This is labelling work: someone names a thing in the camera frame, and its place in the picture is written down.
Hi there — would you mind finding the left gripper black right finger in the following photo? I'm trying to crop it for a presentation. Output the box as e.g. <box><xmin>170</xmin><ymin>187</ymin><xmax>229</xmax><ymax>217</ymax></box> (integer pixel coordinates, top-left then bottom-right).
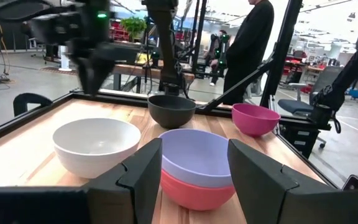
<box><xmin>227</xmin><ymin>139</ymin><xmax>329</xmax><ymax>224</ymax></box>

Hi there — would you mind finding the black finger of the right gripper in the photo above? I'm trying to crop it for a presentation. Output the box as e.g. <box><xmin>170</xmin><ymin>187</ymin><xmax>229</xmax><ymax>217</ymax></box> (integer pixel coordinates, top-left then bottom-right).
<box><xmin>76</xmin><ymin>62</ymin><xmax>94</xmax><ymax>94</ymax></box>
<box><xmin>92</xmin><ymin>63</ymin><xmax>116</xmax><ymax>95</ymax></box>

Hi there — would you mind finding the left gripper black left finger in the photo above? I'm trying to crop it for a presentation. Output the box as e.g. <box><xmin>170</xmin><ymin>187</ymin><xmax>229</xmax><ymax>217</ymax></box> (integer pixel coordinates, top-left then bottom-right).
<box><xmin>85</xmin><ymin>138</ymin><xmax>163</xmax><ymax>224</ymax></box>

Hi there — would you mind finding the white bowl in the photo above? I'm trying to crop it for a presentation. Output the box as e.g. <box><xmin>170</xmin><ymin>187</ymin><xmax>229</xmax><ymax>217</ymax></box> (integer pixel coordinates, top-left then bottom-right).
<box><xmin>52</xmin><ymin>117</ymin><xmax>142</xmax><ymax>180</ymax></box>

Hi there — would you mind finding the lavender bowl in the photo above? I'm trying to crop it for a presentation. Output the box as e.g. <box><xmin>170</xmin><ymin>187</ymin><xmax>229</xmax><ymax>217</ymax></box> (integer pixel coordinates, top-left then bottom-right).
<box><xmin>158</xmin><ymin>128</ymin><xmax>234</xmax><ymax>189</ymax></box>

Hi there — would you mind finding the magenta bowl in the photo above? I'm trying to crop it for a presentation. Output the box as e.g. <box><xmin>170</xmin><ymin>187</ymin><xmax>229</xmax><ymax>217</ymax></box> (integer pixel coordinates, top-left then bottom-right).
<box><xmin>231</xmin><ymin>103</ymin><xmax>282</xmax><ymax>138</ymax></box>

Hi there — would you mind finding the black bowl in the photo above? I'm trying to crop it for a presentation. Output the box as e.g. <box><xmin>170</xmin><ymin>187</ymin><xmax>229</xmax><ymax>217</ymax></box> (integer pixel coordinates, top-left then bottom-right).
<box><xmin>147</xmin><ymin>95</ymin><xmax>197</xmax><ymax>130</ymax></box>

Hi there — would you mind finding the wooden workbench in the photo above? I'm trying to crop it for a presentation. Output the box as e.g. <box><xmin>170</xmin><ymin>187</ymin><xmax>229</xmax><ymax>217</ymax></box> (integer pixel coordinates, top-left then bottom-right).
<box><xmin>110</xmin><ymin>63</ymin><xmax>197</xmax><ymax>82</ymax></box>

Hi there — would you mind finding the green potted plant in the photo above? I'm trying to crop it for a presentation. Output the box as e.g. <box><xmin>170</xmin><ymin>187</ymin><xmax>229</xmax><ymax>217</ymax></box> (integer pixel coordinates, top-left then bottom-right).
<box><xmin>119</xmin><ymin>17</ymin><xmax>148</xmax><ymax>40</ymax></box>

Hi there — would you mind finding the coral red bowl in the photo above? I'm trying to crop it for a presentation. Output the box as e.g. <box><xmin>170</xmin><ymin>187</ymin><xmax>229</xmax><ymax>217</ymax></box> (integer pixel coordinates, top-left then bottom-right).
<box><xmin>160</xmin><ymin>169</ymin><xmax>236</xmax><ymax>212</ymax></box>

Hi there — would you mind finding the black drawer cabinet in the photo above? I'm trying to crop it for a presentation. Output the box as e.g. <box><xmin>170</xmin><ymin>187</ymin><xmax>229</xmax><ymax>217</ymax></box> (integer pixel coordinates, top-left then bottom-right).
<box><xmin>278</xmin><ymin>119</ymin><xmax>333</xmax><ymax>160</ymax></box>

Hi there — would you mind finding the grey office chair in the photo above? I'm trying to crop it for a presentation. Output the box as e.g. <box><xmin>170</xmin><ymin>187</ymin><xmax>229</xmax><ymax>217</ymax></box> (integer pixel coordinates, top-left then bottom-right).
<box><xmin>277</xmin><ymin>65</ymin><xmax>345</xmax><ymax>149</ymax></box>

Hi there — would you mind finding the black robot with green lights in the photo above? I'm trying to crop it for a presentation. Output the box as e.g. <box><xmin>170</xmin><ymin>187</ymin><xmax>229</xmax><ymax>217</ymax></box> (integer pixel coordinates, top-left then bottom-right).
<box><xmin>208</xmin><ymin>32</ymin><xmax>231</xmax><ymax>78</ymax></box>

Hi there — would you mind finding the person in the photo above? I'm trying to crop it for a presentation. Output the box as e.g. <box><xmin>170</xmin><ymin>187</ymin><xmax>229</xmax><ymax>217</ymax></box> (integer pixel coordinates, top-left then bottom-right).
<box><xmin>209</xmin><ymin>0</ymin><xmax>275</xmax><ymax>106</ymax></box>

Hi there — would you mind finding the white pedestal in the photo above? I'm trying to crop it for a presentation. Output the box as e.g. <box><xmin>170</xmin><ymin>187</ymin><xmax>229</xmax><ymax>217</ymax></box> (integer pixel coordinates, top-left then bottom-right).
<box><xmin>57</xmin><ymin>45</ymin><xmax>73</xmax><ymax>72</ymax></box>

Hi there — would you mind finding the black aluminium table frame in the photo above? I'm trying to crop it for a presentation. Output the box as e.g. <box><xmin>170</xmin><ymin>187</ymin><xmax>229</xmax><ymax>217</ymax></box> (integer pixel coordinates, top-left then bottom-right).
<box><xmin>0</xmin><ymin>0</ymin><xmax>341</xmax><ymax>190</ymax></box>

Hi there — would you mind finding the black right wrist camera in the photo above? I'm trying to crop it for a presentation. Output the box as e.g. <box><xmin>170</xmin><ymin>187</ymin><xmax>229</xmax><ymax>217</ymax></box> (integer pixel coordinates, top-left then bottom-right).
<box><xmin>28</xmin><ymin>11</ymin><xmax>85</xmax><ymax>47</ymax></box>

